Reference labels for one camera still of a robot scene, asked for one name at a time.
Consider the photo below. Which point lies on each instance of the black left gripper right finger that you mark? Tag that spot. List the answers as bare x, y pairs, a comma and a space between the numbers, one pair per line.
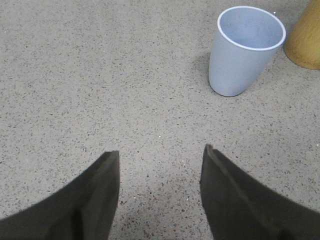
238, 207

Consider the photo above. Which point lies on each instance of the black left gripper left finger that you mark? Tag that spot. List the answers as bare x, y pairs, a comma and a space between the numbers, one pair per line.
82, 210

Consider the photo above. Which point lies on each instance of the blue plastic cup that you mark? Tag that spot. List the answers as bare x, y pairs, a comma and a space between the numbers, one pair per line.
246, 39

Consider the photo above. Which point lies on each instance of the bamboo cylinder holder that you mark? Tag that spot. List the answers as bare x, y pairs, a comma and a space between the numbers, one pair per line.
303, 44

